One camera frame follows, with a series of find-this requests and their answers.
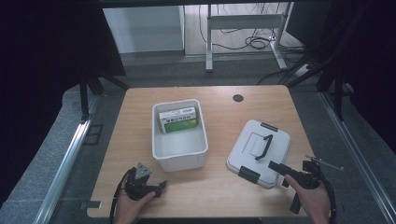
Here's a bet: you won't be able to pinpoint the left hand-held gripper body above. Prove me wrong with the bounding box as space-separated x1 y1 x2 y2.
123 161 161 202

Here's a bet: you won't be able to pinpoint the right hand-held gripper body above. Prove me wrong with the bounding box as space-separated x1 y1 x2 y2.
289 155 345 190

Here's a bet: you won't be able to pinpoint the white lid with black handle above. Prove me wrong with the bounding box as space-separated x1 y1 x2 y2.
226 119 291 189

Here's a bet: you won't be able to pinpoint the white plastic bin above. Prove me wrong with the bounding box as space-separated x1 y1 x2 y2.
151 98 210 173

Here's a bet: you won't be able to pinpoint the person's right hand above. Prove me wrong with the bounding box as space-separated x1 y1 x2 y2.
283 174 332 224

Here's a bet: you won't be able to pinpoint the person's left hand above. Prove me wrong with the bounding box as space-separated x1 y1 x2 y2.
114 188 157 224

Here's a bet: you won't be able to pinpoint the green and white medicine box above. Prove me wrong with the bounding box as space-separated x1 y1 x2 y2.
158 106 199 134

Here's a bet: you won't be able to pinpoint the black metal stand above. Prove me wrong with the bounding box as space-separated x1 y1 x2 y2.
78 70 131 123
284 52 356 122

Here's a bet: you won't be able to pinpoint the dark curtain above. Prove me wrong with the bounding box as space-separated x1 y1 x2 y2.
0 0 127 206
285 0 396 153

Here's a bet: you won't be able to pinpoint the white cabinet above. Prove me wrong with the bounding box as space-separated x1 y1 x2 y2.
102 5 186 54

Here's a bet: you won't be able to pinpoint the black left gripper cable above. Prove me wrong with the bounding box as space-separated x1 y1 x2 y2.
108 168 135 224

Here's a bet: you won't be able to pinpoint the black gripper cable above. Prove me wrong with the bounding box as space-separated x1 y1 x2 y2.
314 161 340 224
108 168 135 224

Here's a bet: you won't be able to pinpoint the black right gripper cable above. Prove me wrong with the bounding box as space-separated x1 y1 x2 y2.
314 161 340 224

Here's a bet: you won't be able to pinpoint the aluminium floor rail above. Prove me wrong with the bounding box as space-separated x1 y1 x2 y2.
318 91 396 220
32 118 92 224

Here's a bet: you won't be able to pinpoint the black floor cables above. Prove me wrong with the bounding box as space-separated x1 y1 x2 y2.
197 3 307 63

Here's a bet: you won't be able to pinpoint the white metal desk frame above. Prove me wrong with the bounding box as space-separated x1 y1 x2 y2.
205 2 295 74

